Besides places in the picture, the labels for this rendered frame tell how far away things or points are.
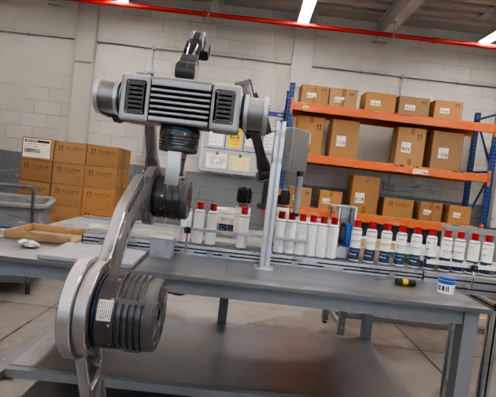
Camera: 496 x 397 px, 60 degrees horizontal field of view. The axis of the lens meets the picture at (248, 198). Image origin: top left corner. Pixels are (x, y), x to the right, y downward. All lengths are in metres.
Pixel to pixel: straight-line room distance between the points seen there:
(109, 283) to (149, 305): 0.11
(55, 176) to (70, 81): 2.03
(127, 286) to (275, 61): 5.84
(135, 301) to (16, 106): 6.57
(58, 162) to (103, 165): 0.51
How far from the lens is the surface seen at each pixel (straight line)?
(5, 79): 7.59
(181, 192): 1.43
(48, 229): 2.45
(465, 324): 1.97
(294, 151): 1.95
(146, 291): 1.03
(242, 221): 2.09
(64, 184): 5.43
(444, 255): 2.34
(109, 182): 5.29
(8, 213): 4.05
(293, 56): 6.64
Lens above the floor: 1.24
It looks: 3 degrees down
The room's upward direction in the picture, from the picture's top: 7 degrees clockwise
